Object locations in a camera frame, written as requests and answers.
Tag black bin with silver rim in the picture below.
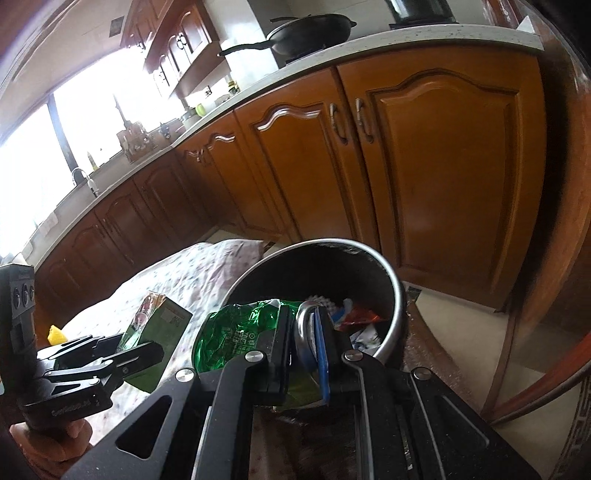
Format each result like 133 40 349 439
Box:
221 237 411 374

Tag metal cabinet handle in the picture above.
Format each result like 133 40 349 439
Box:
355 98 375 143
329 102 348 145

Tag dark pot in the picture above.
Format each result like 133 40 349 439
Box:
384 0 458 24

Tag window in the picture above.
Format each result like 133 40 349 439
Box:
0 46 185 259

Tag person's left hand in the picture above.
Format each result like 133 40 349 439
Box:
10 408 90 462

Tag green carton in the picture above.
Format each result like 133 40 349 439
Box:
117 291 193 394

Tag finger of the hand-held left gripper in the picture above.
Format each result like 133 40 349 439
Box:
37 335 125 366
45 342 164 385

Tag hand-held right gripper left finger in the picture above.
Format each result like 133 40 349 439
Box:
60 307 298 480

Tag white speckled countertop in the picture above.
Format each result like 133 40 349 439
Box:
28 23 546 273

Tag wooden wall cabinets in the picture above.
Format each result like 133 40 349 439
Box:
121 0 232 99

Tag crumpled white paper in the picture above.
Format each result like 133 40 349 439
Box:
349 323 384 354

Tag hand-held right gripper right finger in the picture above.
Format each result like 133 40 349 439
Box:
314 310 541 480

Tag wooden utensil rack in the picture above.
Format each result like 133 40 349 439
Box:
115 121 154 162

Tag red wrapper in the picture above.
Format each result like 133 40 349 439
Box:
335 308 382 330

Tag metal faucet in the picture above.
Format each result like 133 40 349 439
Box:
71 167 100 198

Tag row of wooden base cabinets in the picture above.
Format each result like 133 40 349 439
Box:
34 46 555 324

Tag patterned floor mat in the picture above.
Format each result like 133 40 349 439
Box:
402 305 485 402

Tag green plastic wrapper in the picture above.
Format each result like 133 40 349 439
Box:
193 299 324 411

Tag floral cloth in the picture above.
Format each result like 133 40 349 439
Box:
60 239 278 444

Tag black wok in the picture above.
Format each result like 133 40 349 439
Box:
218 14 357 57

